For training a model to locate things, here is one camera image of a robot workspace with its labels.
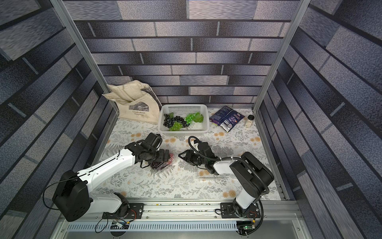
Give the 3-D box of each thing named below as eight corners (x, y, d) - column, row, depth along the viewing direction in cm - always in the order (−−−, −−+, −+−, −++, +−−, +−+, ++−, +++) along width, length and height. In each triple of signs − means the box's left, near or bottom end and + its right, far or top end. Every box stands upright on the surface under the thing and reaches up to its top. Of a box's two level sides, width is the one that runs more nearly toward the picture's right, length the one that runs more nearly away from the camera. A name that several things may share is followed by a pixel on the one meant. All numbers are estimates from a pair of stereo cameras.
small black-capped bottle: (244, 126, 110) (247, 119, 104) (246, 121, 113) (249, 113, 107) (249, 128, 109) (253, 121, 102) (251, 122, 112) (254, 115, 106)
